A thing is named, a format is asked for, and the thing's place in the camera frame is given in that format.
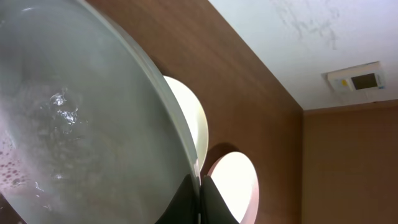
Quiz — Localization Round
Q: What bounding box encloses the cream plate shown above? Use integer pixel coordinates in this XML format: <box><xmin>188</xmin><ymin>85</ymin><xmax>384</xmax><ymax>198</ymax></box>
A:
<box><xmin>164</xmin><ymin>76</ymin><xmax>209</xmax><ymax>170</ymax></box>

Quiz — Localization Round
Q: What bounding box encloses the pale green plate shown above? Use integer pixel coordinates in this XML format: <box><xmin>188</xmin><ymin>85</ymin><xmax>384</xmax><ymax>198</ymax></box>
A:
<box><xmin>1</xmin><ymin>1</ymin><xmax>200</xmax><ymax>223</ymax></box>

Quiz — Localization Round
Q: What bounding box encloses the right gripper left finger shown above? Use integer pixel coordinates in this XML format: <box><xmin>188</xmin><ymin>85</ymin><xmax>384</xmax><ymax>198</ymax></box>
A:
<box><xmin>155</xmin><ymin>175</ymin><xmax>198</xmax><ymax>224</ymax></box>

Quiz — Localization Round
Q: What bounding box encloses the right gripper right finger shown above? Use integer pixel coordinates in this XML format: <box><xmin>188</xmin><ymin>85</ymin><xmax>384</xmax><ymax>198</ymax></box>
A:
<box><xmin>200</xmin><ymin>176</ymin><xmax>239</xmax><ymax>224</ymax></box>

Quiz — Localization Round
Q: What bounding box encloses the white wall device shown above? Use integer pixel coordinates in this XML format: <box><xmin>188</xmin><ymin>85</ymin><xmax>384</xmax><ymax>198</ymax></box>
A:
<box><xmin>326</xmin><ymin>62</ymin><xmax>385</xmax><ymax>93</ymax></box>

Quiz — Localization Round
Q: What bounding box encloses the pink white plate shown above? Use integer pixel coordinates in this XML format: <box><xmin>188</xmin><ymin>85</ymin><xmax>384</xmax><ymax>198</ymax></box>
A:
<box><xmin>208</xmin><ymin>152</ymin><xmax>259</xmax><ymax>224</ymax></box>

